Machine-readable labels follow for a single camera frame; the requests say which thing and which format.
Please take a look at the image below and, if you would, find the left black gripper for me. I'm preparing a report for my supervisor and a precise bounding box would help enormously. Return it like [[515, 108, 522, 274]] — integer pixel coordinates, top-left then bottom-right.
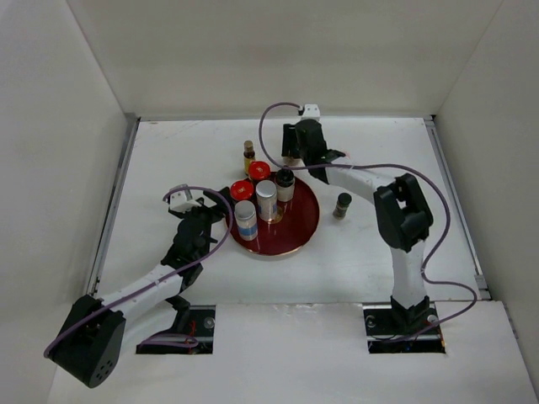
[[169, 187, 232, 259]]

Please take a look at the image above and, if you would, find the black-cap clear spice bottle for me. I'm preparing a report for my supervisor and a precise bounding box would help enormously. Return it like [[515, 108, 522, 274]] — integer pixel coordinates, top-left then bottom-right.
[[275, 168, 295, 203]]

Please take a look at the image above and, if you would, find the peppercorn jar blue label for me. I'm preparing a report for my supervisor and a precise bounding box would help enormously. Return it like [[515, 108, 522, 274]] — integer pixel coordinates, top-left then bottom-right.
[[234, 200, 258, 242]]

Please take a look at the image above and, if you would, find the peppercorn jar silver lid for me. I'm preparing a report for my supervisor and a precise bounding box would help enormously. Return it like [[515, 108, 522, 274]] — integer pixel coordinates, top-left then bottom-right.
[[255, 180, 277, 222]]

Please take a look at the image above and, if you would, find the red-lid chili sauce jar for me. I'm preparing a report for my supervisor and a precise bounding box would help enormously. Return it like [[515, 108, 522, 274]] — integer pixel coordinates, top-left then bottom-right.
[[230, 179, 254, 202]]

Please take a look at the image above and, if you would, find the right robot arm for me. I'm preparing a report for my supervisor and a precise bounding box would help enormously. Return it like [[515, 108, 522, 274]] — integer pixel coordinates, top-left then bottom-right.
[[281, 119, 434, 333]]

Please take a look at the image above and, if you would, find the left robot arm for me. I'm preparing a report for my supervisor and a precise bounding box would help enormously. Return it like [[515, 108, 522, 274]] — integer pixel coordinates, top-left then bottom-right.
[[43, 185, 233, 388]]

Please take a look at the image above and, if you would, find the small yellow-label oil bottle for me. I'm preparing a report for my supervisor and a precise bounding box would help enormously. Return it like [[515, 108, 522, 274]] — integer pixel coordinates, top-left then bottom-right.
[[243, 141, 255, 176]]

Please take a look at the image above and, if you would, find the small dark-cap brown spice jar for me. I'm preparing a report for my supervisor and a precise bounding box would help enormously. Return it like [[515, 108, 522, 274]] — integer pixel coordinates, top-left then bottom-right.
[[333, 193, 352, 220]]

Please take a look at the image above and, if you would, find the round red lacquer tray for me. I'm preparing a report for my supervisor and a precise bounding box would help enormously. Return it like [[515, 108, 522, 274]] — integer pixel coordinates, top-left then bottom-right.
[[226, 178, 320, 256]]

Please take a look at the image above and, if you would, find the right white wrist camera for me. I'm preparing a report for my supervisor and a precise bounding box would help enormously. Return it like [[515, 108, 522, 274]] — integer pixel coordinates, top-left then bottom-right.
[[298, 104, 321, 121]]

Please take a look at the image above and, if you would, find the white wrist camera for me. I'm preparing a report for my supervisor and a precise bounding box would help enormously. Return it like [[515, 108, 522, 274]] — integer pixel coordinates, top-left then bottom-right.
[[163, 184, 199, 213], [298, 104, 321, 121]]

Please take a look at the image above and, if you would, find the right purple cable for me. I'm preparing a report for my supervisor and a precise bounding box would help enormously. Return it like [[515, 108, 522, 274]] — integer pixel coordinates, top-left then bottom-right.
[[258, 101, 478, 342]]

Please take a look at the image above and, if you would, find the purple cable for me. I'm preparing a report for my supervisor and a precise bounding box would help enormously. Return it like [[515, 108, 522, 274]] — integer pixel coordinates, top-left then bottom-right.
[[258, 101, 478, 342], [43, 185, 235, 359]]

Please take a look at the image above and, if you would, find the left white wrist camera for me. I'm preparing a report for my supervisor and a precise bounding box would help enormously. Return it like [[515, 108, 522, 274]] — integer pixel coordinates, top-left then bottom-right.
[[163, 184, 199, 213]]

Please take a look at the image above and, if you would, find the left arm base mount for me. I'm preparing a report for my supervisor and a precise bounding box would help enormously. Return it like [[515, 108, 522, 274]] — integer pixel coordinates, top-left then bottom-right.
[[136, 296, 216, 355]]

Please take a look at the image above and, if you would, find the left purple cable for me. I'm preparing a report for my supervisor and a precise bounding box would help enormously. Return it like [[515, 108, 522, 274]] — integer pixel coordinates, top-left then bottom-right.
[[43, 185, 235, 359]]

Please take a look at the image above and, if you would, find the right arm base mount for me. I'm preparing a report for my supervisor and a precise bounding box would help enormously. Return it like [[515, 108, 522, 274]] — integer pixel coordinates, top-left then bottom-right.
[[363, 303, 446, 354]]

